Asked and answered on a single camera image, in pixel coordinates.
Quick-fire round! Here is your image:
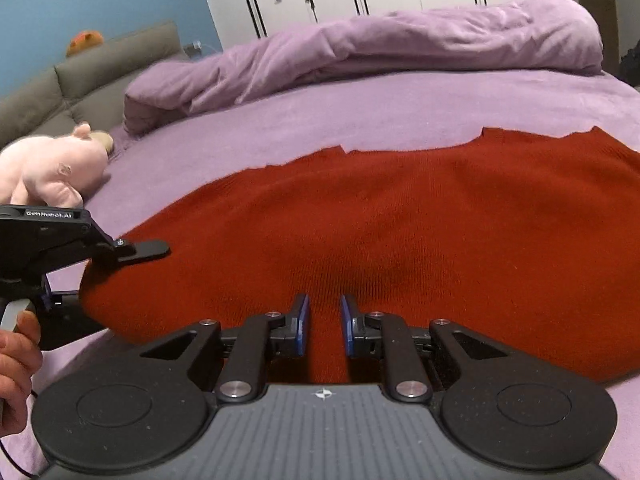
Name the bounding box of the black cable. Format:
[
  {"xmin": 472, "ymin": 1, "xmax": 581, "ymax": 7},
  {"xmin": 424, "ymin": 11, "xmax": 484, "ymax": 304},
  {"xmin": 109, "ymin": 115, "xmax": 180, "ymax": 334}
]
[{"xmin": 0, "ymin": 390, "xmax": 42, "ymax": 479}]

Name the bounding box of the red knit cardigan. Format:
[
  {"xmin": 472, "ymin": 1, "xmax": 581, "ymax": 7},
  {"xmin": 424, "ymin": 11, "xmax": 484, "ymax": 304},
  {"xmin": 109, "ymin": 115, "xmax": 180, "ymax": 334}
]
[{"xmin": 79, "ymin": 127, "xmax": 640, "ymax": 387}]

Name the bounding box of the pink plush pig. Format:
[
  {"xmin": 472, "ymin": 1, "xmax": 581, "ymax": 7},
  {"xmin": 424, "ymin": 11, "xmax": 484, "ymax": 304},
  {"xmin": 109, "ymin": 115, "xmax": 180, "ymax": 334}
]
[{"xmin": 0, "ymin": 122, "xmax": 110, "ymax": 209}]

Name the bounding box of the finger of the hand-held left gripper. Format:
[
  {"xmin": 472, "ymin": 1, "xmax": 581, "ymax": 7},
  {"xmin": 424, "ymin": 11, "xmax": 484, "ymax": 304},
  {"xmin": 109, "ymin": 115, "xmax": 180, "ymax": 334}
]
[{"xmin": 119, "ymin": 240, "xmax": 172, "ymax": 264}]

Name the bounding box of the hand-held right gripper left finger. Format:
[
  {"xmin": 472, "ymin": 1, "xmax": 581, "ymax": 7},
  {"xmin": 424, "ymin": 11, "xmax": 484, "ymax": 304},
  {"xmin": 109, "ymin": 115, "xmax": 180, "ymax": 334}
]
[{"xmin": 140, "ymin": 294, "xmax": 311, "ymax": 405}]

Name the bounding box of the tan plush toy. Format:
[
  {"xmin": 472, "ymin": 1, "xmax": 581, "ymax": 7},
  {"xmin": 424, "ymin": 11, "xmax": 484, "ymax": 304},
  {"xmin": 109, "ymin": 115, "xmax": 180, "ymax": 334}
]
[{"xmin": 90, "ymin": 131, "xmax": 116, "ymax": 155}]

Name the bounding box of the purple duvet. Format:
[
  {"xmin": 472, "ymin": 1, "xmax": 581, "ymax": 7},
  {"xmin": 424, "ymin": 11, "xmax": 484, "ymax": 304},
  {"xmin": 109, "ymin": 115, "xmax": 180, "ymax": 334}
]
[{"xmin": 122, "ymin": 0, "xmax": 606, "ymax": 136}]

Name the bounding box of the grey-green upholstered headboard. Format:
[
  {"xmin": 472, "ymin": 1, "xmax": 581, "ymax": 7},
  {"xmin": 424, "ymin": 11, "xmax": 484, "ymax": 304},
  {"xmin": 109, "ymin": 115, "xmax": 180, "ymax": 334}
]
[{"xmin": 0, "ymin": 21, "xmax": 192, "ymax": 150}]

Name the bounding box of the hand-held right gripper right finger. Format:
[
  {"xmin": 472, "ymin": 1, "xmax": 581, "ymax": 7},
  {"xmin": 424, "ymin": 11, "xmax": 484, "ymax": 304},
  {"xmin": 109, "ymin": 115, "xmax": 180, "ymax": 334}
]
[{"xmin": 340, "ymin": 294, "xmax": 507, "ymax": 405}]

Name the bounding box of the white charger cable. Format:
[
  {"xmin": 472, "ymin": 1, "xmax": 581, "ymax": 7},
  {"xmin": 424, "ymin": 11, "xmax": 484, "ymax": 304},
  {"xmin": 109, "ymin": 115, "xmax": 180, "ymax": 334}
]
[{"xmin": 184, "ymin": 39, "xmax": 222, "ymax": 57}]

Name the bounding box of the person's left hand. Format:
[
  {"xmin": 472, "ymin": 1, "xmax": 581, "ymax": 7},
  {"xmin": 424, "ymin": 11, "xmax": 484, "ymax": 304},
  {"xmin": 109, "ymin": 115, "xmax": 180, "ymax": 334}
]
[{"xmin": 0, "ymin": 309, "xmax": 45, "ymax": 437}]

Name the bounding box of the orange plush toy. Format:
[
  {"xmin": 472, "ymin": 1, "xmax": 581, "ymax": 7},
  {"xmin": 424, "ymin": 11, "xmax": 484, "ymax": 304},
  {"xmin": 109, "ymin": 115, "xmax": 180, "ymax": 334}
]
[{"xmin": 66, "ymin": 30, "xmax": 105, "ymax": 58}]

